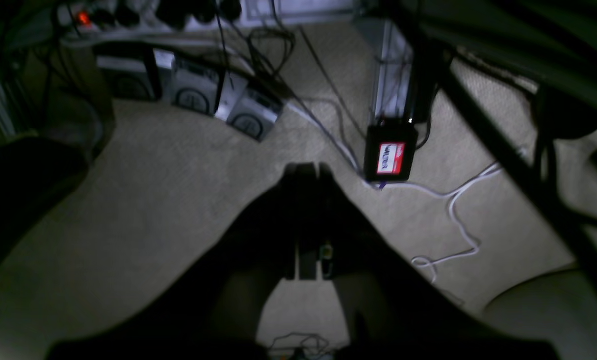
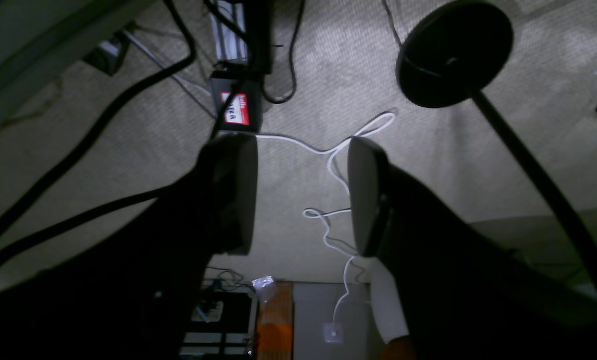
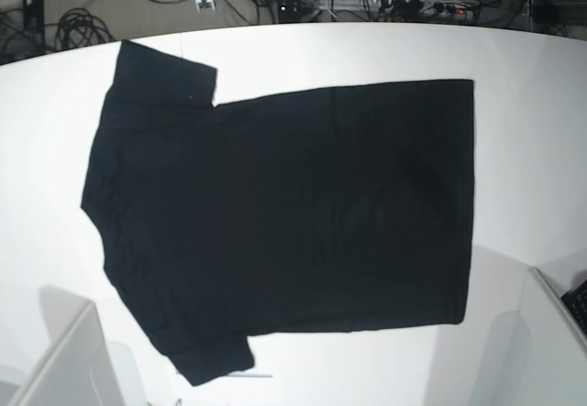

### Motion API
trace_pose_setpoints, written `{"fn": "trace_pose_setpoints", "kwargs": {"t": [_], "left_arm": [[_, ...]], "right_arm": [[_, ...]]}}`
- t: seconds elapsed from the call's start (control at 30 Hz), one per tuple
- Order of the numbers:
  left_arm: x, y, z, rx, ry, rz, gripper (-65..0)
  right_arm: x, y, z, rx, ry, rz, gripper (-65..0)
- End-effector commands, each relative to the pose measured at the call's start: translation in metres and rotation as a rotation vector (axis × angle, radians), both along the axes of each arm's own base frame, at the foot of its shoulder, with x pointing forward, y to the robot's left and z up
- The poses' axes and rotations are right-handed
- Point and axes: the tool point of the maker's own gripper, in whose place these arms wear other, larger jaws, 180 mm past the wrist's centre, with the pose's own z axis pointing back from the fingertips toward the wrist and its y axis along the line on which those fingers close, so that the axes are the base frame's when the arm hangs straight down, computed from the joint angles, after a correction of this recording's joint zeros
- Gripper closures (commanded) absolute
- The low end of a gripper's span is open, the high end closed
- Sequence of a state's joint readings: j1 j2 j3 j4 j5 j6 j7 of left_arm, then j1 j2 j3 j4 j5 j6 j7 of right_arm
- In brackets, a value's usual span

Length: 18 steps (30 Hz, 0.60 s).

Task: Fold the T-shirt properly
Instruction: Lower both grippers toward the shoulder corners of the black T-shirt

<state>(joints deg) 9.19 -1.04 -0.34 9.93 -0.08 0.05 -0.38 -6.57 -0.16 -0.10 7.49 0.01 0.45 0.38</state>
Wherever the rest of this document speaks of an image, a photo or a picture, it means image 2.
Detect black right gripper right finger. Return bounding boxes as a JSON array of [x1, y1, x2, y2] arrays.
[[348, 136, 425, 258]]

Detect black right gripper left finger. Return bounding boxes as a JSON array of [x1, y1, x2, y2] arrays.
[[168, 134, 259, 256]]

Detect black power adapter red label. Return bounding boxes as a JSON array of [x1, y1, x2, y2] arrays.
[[209, 70, 263, 133]]

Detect orange box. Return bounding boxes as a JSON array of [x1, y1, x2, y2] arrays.
[[255, 281, 294, 360]]

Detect black round lamp base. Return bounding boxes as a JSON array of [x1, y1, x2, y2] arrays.
[[395, 0, 597, 293]]

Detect white cable on floor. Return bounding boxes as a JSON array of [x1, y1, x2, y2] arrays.
[[256, 111, 397, 326]]

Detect thick black cable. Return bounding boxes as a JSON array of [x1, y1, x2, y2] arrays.
[[0, 0, 198, 296]]

